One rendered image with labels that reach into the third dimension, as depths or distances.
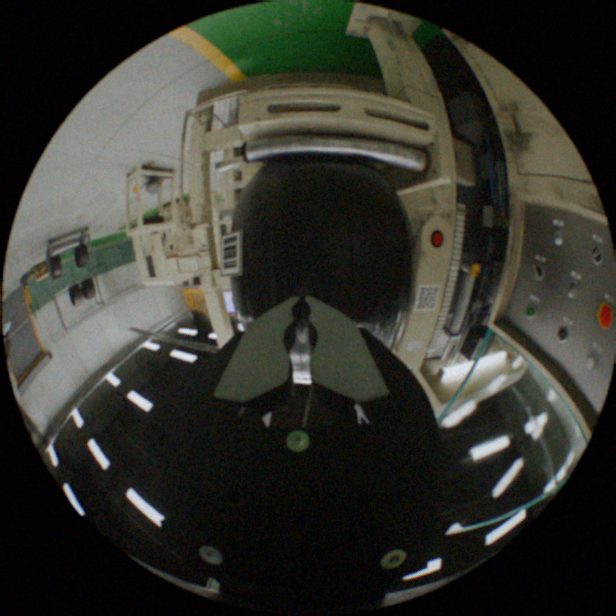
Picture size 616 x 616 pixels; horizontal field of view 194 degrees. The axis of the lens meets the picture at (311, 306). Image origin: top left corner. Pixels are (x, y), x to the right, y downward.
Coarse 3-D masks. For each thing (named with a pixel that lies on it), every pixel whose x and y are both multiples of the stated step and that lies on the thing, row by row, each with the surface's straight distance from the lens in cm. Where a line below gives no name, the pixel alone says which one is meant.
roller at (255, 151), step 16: (256, 144) 36; (272, 144) 35; (288, 144) 35; (304, 144) 35; (320, 144) 35; (336, 144) 35; (352, 144) 36; (368, 144) 37; (384, 144) 38; (256, 160) 37; (272, 160) 37; (368, 160) 38; (384, 160) 38; (400, 160) 39; (416, 160) 41
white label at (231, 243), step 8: (232, 232) 25; (240, 232) 24; (224, 240) 26; (232, 240) 25; (240, 240) 24; (224, 248) 26; (232, 248) 25; (240, 248) 24; (224, 256) 26; (232, 256) 24; (240, 256) 23; (224, 264) 26; (232, 264) 24; (240, 264) 23; (224, 272) 25; (232, 272) 24; (240, 272) 23
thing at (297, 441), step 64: (192, 448) 6; (256, 448) 5; (320, 448) 5; (384, 448) 5; (192, 512) 6; (256, 512) 5; (320, 512) 5; (384, 512) 5; (256, 576) 6; (320, 576) 6; (384, 576) 6
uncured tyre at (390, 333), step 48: (288, 192) 25; (336, 192) 26; (384, 192) 28; (288, 240) 22; (336, 240) 22; (384, 240) 24; (240, 288) 24; (288, 288) 21; (336, 288) 21; (384, 288) 23; (384, 336) 27
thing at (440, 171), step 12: (432, 144) 42; (444, 144) 42; (432, 156) 42; (444, 156) 40; (384, 168) 62; (396, 168) 55; (432, 168) 41; (444, 168) 39; (396, 180) 54; (408, 180) 48; (420, 180) 44; (432, 180) 40; (444, 180) 39; (408, 192) 52
